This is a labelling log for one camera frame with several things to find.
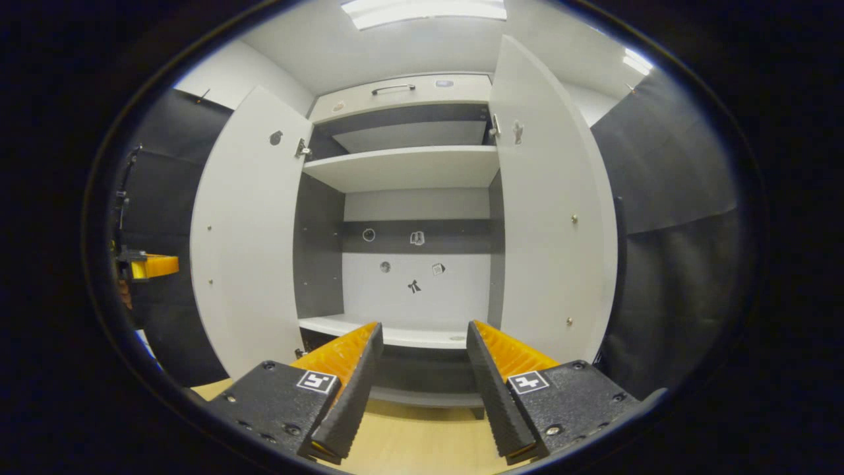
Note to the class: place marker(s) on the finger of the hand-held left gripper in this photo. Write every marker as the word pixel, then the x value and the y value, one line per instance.
pixel 158 265

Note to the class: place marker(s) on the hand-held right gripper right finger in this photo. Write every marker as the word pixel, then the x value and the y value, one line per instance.
pixel 494 396

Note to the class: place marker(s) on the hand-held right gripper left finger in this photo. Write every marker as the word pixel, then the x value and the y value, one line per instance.
pixel 353 402

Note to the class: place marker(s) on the beige cabinet door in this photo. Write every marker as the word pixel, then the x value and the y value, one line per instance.
pixel 554 218
pixel 250 251

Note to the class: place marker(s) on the beige double-door shoe cabinet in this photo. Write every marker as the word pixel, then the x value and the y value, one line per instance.
pixel 316 251

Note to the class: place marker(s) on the white cabinet shelf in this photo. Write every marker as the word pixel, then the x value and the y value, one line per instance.
pixel 409 137
pixel 409 333
pixel 402 168

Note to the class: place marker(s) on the metal left door hinge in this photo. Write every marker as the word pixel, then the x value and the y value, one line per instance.
pixel 302 149

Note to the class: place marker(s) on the metal door hinge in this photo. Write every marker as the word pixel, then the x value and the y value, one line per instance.
pixel 302 149
pixel 495 125

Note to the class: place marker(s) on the metal right door hinge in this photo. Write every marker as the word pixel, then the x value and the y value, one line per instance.
pixel 495 125

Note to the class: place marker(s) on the black backdrop cloth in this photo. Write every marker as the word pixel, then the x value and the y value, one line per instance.
pixel 165 171
pixel 679 264

